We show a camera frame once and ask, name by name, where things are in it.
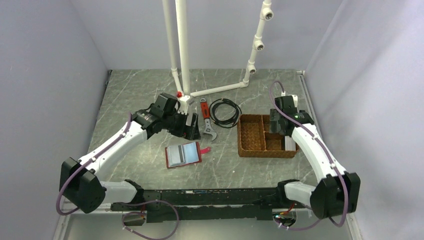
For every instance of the red card holder wallet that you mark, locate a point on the red card holder wallet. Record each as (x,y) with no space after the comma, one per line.
(193,153)

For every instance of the white PVC pipe frame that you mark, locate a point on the white PVC pipe frame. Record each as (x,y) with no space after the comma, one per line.
(178,45)

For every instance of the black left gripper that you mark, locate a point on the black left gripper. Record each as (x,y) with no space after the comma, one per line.
(185,131)

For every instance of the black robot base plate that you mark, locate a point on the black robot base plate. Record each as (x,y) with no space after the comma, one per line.
(161,205)

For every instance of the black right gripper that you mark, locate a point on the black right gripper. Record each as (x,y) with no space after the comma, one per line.
(274,126)

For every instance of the red handled adjustable wrench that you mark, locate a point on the red handled adjustable wrench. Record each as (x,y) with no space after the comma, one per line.
(208,130)

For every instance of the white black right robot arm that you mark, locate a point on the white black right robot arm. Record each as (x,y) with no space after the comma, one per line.
(337,190)

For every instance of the brown woven divided basket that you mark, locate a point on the brown woven divided basket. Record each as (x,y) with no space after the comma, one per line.
(254,139)

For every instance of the white cards stack in basket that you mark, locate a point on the white cards stack in basket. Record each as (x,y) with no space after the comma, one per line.
(289,144)

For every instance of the aluminium rail frame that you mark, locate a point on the aluminium rail frame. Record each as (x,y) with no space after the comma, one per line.
(336,193)

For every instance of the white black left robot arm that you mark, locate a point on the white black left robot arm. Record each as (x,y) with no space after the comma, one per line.
(81,184)

